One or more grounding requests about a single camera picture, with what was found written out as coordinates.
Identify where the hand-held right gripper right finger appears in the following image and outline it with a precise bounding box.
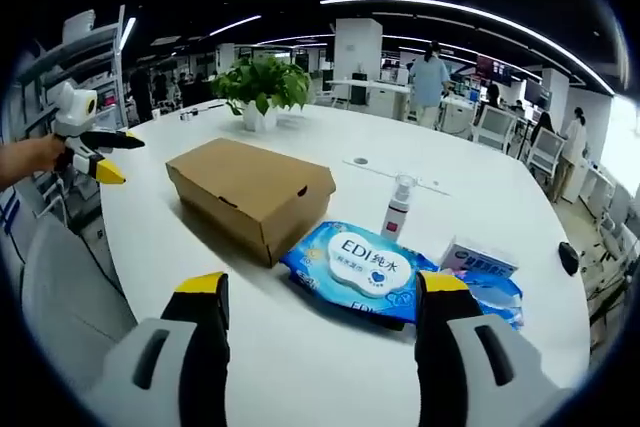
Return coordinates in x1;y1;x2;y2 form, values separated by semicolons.
414;269;574;427

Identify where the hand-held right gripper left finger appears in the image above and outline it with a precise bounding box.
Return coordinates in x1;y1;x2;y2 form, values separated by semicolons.
82;271;231;427

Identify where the blue soft tissue pack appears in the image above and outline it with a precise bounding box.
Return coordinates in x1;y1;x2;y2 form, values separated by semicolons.
449;269;525;331

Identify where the small white carton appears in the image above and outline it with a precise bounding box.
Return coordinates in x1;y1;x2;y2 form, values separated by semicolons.
442;235;521;278

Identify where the brown cardboard shoe box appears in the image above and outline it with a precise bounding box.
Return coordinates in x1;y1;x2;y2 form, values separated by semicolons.
165;136;337;268

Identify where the blue wet wipes pack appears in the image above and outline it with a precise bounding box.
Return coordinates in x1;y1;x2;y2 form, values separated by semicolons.
279;220;441;331

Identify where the clear spray bottle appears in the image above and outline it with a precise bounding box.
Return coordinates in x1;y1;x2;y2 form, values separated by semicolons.
380;172;417;241

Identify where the person's left hand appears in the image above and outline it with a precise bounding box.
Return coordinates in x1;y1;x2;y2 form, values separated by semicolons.
27;135;67;180

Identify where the grey metal shelf rack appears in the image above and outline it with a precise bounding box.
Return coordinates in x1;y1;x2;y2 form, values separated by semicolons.
14;4;129;133

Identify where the grey office chair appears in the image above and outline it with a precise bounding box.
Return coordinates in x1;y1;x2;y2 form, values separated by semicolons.
19;216;139;388

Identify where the black computer mouse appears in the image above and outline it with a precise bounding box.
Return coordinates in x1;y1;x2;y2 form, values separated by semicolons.
558;241;580;277

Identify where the potted green plant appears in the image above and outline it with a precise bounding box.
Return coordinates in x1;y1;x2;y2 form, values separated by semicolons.
209;55;312;132

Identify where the white mesh office chair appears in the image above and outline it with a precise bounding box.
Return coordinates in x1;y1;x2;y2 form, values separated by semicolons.
524;126;569;178
472;104;519;153

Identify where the dark wall screen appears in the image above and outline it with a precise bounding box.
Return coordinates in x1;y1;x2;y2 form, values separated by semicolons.
474;54;514;86

